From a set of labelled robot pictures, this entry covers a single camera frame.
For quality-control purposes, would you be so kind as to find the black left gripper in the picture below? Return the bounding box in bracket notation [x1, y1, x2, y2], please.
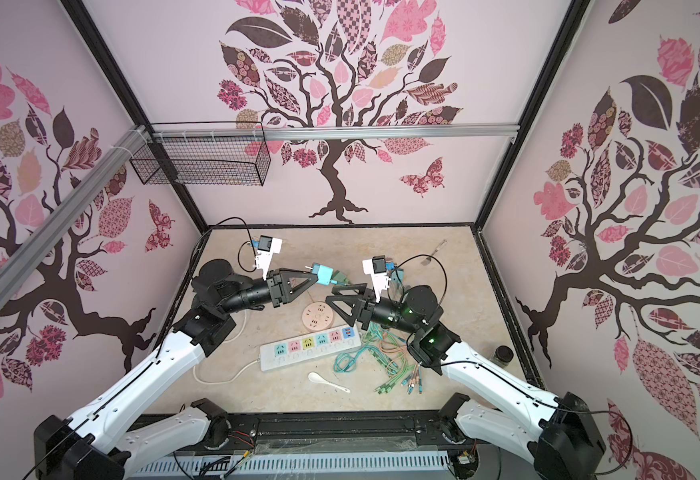
[221, 267, 319, 315]

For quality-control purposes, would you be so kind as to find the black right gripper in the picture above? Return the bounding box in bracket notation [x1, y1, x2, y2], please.
[331, 283, 424, 339]

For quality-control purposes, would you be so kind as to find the green USB charger plug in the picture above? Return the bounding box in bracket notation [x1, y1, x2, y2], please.
[331, 271, 351, 286]

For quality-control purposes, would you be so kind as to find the teal USB charger plug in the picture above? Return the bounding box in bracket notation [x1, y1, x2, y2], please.
[311, 263, 334, 286]

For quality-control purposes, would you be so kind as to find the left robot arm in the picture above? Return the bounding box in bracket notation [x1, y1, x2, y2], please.
[29, 259, 319, 479]

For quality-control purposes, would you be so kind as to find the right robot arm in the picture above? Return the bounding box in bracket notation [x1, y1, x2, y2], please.
[326, 284, 606, 479]

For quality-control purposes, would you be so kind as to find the round pink power socket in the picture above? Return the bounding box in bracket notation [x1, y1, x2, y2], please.
[301, 302, 334, 332]

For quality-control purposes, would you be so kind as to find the white multicolour power strip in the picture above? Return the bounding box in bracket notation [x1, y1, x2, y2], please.
[259, 326, 362, 372]

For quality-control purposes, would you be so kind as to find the metal fork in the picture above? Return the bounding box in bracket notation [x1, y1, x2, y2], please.
[421, 239, 448, 266]

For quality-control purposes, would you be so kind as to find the white ceramic spoon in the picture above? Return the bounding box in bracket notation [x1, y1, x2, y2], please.
[307, 371, 351, 394]

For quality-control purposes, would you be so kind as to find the glass jar black lid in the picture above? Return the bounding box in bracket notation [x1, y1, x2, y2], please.
[491, 345, 515, 368]

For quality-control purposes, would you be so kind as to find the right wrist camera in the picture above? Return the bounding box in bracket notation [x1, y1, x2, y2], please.
[362, 256, 395, 302]

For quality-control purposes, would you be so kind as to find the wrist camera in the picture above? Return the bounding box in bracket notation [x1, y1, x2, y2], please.
[362, 256, 395, 302]
[253, 235, 283, 279]

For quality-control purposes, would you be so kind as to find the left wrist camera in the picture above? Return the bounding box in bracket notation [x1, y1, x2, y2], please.
[253, 235, 283, 279]

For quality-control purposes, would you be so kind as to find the tangled charging cables bundle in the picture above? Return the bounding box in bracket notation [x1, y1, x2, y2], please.
[333, 281, 441, 396]

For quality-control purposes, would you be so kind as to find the white power strip cable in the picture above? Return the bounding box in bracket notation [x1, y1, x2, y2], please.
[192, 308, 262, 386]

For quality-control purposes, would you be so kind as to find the black wire basket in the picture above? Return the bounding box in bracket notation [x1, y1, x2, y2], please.
[130, 120, 271, 187]

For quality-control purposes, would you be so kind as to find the aluminium rail left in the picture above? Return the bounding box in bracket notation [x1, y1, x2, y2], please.
[0, 125, 148, 310]

